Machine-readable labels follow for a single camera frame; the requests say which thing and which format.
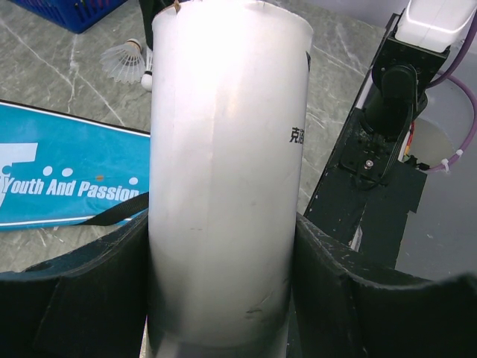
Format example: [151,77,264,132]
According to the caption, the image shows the blue sport racket bag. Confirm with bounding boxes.
[1,101,150,230]

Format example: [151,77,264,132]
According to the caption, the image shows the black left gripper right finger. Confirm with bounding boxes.
[292,216,476,357]

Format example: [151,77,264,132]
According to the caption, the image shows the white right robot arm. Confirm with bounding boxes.
[361,1,476,141]

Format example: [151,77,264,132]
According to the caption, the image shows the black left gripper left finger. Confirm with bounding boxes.
[1,213,148,357]

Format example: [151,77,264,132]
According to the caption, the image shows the white shuttlecock tube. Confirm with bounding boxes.
[148,1,313,357]

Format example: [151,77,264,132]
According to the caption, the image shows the blue plastic shopping basket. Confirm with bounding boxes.
[12,0,126,34]

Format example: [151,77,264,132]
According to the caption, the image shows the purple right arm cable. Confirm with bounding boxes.
[428,29,477,175]

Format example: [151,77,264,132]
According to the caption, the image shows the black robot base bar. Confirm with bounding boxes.
[302,13,429,269]

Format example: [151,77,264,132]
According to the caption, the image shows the white shuttlecock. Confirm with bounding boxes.
[100,38,145,84]
[141,47,154,92]

